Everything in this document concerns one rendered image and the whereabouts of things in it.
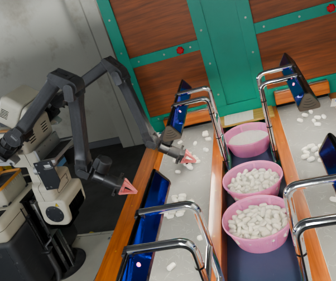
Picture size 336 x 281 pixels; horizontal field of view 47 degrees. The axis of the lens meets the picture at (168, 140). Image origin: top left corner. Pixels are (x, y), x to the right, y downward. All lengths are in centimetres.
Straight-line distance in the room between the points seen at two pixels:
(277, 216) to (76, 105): 89
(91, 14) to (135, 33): 178
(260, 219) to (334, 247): 30
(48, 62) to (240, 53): 278
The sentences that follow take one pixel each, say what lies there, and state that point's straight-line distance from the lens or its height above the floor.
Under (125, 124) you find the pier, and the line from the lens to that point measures 435.
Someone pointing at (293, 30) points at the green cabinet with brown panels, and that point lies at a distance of 231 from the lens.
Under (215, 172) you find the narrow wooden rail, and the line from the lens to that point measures 186.
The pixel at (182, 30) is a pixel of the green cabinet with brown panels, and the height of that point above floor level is 134.
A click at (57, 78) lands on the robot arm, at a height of 143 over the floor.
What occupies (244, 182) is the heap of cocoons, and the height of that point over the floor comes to 74.
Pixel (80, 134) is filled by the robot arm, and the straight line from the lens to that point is 163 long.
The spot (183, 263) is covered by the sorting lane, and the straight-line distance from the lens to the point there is 146.
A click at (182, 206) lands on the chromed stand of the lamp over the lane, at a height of 112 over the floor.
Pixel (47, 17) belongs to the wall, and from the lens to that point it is 448.
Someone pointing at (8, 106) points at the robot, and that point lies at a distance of 194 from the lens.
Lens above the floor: 169
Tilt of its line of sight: 23 degrees down
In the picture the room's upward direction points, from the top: 19 degrees counter-clockwise
